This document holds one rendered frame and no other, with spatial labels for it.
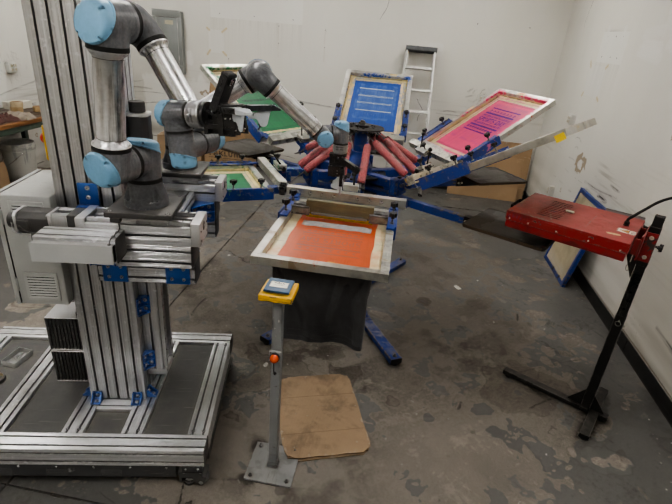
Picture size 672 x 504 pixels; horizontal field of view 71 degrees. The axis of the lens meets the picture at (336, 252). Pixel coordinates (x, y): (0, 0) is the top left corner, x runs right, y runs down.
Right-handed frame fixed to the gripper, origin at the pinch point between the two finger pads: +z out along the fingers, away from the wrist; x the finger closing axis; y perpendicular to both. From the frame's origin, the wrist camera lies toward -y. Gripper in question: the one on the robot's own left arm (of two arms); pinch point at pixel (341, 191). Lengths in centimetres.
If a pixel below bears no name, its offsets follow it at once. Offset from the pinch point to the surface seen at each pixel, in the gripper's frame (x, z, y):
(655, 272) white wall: -65, 53, -200
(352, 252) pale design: 36.8, 16.5, -11.2
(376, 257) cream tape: 38.7, 16.7, -22.4
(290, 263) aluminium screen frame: 61, 14, 12
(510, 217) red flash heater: -6, 6, -88
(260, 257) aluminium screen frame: 60, 13, 25
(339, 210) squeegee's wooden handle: 2.0, 9.7, 0.1
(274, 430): 80, 88, 13
